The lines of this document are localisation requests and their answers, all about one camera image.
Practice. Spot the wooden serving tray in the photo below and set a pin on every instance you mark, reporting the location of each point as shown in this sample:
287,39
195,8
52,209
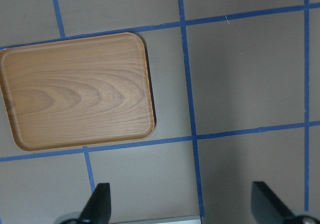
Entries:
78,92

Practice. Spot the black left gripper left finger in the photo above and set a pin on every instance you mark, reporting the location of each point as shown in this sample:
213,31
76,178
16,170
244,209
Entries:
98,208

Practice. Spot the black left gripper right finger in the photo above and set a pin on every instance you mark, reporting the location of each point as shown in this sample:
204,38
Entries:
267,207

